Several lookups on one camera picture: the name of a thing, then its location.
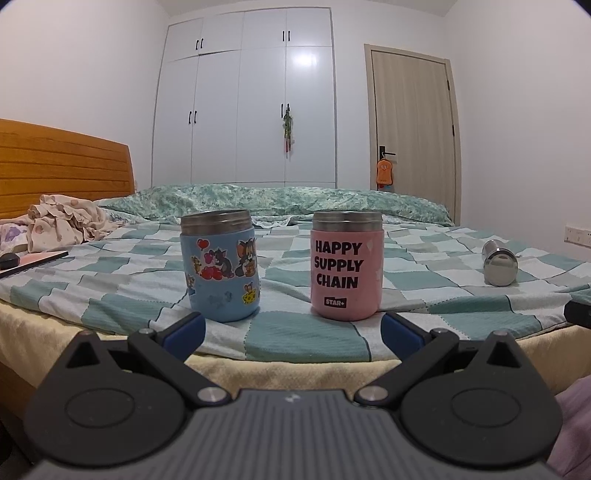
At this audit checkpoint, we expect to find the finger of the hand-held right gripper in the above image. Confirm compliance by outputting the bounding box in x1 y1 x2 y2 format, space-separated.
564 295 591 330

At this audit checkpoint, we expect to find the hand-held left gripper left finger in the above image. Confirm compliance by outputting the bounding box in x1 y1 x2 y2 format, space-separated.
64 312 232 408

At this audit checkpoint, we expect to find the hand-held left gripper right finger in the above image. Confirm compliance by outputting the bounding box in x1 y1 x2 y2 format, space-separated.
355 312 528 408

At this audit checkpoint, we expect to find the stainless steel cup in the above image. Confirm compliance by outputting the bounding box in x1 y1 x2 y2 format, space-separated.
481 239 518 288

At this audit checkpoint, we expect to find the blue cartoon sticker cup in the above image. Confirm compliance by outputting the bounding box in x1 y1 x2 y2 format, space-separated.
180 209 262 323

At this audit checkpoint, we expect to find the pink lettered cup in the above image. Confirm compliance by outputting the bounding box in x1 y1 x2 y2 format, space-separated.
310 211 385 323

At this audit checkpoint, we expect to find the green checked blanket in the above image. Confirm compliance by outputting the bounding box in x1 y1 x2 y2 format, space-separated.
0 216 591 363

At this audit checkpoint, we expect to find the yellow bed sheet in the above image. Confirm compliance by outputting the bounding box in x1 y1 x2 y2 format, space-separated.
0 299 591 398

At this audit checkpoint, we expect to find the person's pink clothing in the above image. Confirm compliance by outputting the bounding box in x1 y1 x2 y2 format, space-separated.
553 375 591 480

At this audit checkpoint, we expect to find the green floral quilt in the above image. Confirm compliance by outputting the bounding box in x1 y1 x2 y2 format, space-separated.
95 184 456 230

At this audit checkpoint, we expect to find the orange hanging pouch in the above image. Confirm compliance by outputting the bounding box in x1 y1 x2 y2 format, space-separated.
376 159 394 191

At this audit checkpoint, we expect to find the pink flat book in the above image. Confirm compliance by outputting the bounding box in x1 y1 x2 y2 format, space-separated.
0 249 70 280

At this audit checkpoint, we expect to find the crumpled cream patterned cloth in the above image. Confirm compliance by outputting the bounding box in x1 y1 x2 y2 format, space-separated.
25 194 126 254

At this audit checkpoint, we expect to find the purple floral pillow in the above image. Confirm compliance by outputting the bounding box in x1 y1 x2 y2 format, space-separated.
0 222 34 256

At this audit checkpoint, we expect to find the orange wooden headboard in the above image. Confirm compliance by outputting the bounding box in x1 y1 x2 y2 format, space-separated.
0 119 136 220

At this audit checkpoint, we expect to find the green hanging ornament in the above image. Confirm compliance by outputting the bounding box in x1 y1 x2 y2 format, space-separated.
281 110 294 160

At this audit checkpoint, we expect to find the beige wooden door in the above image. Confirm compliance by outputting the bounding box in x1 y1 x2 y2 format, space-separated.
364 43 463 225

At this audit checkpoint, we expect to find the white wardrobe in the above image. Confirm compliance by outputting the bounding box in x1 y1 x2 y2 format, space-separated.
151 7 337 189

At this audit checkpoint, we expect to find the white wall socket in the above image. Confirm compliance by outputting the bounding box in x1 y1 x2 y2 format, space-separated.
564 224 591 246

